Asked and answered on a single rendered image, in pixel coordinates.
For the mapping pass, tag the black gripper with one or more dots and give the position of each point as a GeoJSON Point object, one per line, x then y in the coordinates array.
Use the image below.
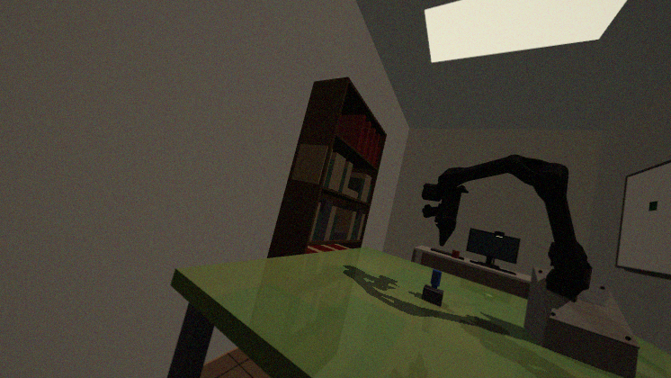
{"type": "Point", "coordinates": [447, 220]}

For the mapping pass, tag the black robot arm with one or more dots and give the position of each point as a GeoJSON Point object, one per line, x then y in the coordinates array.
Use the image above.
{"type": "Point", "coordinates": [572, 273]}

